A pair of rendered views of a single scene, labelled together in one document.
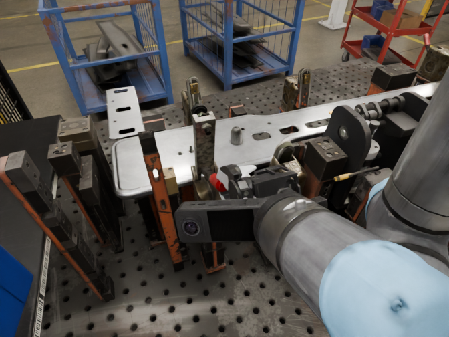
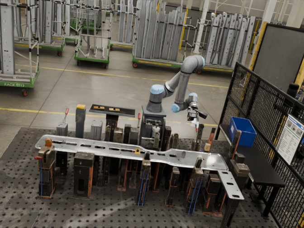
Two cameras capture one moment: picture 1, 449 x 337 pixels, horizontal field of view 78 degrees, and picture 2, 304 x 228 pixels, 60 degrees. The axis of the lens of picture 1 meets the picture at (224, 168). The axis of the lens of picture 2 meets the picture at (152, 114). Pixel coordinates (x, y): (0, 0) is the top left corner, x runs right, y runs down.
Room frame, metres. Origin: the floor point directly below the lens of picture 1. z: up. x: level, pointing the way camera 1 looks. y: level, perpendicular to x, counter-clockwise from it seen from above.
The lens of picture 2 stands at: (2.30, 0.09, 2.01)
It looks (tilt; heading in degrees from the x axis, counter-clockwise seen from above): 23 degrees down; 194
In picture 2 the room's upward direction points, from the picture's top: 9 degrees clockwise
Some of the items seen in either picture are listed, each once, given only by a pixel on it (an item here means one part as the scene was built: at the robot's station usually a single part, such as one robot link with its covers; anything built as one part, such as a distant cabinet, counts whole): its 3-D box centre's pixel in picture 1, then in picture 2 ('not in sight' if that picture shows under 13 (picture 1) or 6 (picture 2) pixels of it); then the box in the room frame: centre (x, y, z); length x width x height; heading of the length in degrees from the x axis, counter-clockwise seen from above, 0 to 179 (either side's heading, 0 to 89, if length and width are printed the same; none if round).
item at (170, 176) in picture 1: (176, 222); (202, 163); (0.41, 0.12, 0.88); 0.04 x 0.04 x 0.36; 19
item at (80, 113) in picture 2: not in sight; (79, 131); (0.55, -0.93, 0.92); 0.08 x 0.08 x 0.44; 19
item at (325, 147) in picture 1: (306, 210); (163, 150); (0.43, -0.21, 0.91); 0.07 x 0.05 x 0.42; 19
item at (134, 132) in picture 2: not in sight; (132, 149); (0.53, -0.45, 0.89); 0.13 x 0.11 x 0.38; 19
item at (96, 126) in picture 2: not in sight; (95, 145); (0.66, -0.72, 0.90); 0.13 x 0.10 x 0.41; 19
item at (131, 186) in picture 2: not in sight; (135, 168); (0.69, -0.36, 0.84); 0.13 x 0.05 x 0.29; 19
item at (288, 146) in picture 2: not in sight; (290, 139); (0.47, 0.64, 1.30); 0.23 x 0.02 x 0.31; 19
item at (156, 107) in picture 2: not in sight; (154, 104); (0.10, -0.43, 1.15); 0.15 x 0.15 x 0.10
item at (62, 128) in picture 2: not in sight; (61, 144); (0.74, -0.97, 0.88); 0.11 x 0.10 x 0.36; 19
